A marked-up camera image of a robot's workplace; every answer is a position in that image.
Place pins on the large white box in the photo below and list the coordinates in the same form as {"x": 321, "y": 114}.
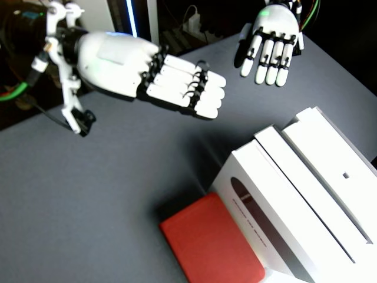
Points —
{"x": 330, "y": 153}
{"x": 297, "y": 182}

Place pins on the red case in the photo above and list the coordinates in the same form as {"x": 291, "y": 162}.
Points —
{"x": 210, "y": 241}

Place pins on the white cabinet with blue light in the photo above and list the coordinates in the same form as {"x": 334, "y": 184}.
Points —
{"x": 141, "y": 17}

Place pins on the white box with dark oval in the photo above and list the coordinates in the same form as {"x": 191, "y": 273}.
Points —
{"x": 265, "y": 188}

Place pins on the grey table cloth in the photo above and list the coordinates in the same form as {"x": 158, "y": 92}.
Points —
{"x": 88, "y": 191}

